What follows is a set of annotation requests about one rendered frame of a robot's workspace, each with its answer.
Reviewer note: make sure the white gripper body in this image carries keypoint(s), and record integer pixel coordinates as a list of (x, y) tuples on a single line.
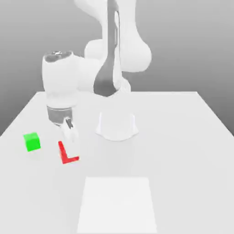
[(70, 137)]

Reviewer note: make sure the small red cube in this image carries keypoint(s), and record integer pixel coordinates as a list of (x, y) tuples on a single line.
[(64, 155)]

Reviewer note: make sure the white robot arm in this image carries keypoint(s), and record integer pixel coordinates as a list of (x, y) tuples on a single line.
[(117, 60)]

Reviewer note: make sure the small green cube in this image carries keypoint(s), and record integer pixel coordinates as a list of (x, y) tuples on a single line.
[(32, 142)]

